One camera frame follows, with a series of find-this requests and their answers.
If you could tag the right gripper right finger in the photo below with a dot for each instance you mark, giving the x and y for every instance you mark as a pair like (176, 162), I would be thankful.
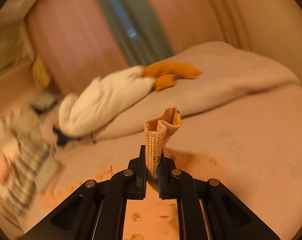
(188, 192)

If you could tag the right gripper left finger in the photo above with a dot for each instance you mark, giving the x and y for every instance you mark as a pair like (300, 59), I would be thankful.
(129, 184)

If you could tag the peach cartoon print garment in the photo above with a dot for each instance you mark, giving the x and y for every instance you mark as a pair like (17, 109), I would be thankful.
(154, 218)

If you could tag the dark navy garment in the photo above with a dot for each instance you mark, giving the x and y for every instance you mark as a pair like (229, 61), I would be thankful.
(62, 139)

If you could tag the white plush goose toy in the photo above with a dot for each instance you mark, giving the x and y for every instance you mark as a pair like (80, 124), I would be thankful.
(105, 98)

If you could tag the plaid grey white pillow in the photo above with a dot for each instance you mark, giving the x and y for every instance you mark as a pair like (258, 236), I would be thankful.
(27, 162)

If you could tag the pink folded duvet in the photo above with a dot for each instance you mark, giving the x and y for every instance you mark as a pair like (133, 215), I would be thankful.
(227, 73)

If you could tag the grey blue curtain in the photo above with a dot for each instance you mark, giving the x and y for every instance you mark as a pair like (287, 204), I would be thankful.
(137, 31)

